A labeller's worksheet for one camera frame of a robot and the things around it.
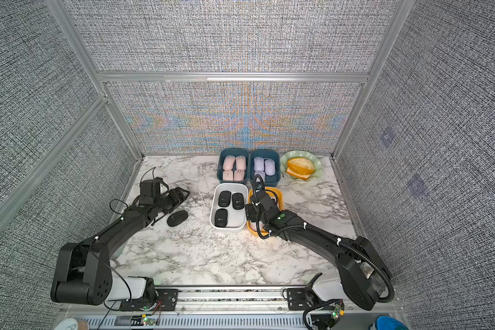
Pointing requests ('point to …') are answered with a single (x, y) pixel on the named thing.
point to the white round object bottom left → (67, 324)
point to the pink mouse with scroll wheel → (240, 162)
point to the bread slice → (298, 174)
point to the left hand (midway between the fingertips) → (189, 193)
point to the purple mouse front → (269, 167)
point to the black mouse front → (224, 198)
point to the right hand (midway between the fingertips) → (254, 200)
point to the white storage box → (227, 207)
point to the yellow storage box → (249, 228)
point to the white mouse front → (254, 226)
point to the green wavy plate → (286, 156)
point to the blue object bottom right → (386, 322)
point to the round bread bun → (301, 166)
